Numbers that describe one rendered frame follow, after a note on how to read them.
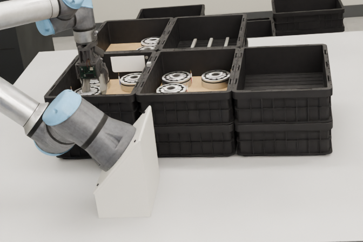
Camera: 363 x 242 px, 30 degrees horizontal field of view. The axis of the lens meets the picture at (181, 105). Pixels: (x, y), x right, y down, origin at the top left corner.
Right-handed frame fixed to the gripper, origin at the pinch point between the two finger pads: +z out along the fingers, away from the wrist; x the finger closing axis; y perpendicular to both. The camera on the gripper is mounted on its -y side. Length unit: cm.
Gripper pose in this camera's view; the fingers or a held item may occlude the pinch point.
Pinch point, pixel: (96, 94)
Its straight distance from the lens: 235.3
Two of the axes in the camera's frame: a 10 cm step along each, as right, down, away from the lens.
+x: 9.9, -0.3, -1.6
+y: -1.3, 4.2, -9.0
